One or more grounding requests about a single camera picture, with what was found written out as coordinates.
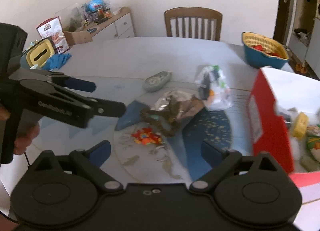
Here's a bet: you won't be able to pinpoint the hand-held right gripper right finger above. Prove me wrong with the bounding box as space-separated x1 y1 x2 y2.
189 140 288 192

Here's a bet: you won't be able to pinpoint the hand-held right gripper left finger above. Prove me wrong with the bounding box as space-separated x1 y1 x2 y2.
31 140 124 192

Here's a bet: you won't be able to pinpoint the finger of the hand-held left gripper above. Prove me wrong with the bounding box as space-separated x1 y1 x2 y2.
9 68 97 93
21 80 127 119

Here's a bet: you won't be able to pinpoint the orange knotted toy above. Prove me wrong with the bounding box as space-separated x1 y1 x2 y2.
131 127 163 146

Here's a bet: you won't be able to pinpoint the white green plastic bag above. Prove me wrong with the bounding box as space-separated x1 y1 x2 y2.
195 65 234 111

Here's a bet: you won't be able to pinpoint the silver foil packet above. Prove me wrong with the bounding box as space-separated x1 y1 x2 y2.
150 90 206 128

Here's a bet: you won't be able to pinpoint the red cardboard box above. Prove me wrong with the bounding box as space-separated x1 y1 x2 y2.
247 67 320 231

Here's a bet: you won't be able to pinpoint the white embroidered pouch green cord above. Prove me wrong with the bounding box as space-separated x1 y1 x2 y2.
306 136 320 158

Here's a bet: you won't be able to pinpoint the person's left hand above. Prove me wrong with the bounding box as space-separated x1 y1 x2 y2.
0 108 41 156

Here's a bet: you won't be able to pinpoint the yellow blue tissue box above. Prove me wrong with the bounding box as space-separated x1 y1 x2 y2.
25 38 56 69

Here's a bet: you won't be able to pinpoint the blue gloves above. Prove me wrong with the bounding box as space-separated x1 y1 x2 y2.
45 53 72 71

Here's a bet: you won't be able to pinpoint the red white paper bag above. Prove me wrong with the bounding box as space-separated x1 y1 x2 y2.
36 16 70 54

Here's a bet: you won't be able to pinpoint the brown cardboard box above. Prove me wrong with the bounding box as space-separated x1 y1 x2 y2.
63 28 93 46

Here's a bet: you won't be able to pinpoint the white sideboard wooden top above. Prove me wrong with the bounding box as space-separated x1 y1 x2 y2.
62 7 135 44

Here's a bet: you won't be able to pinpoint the pile of small toys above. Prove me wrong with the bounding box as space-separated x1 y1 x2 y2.
69 0 122 31

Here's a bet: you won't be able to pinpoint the blue round toy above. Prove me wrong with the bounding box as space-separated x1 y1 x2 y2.
86 0 106 15

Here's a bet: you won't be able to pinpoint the blue yellow draining basket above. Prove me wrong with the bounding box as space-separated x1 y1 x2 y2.
241 31 290 69

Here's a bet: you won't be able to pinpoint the pile of red strawberries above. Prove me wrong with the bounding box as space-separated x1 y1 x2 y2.
251 44 286 59

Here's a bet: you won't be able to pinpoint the wooden slat-back chair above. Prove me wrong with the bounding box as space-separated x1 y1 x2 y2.
164 7 223 42

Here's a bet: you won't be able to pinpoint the dark folded bag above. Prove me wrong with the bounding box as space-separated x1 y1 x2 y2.
294 29 309 39

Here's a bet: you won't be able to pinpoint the dark wooden door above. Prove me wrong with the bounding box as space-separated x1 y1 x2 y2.
272 0 300 46

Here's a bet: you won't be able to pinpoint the white wooden wall cabinet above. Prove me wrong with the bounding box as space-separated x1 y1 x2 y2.
287 0 320 81

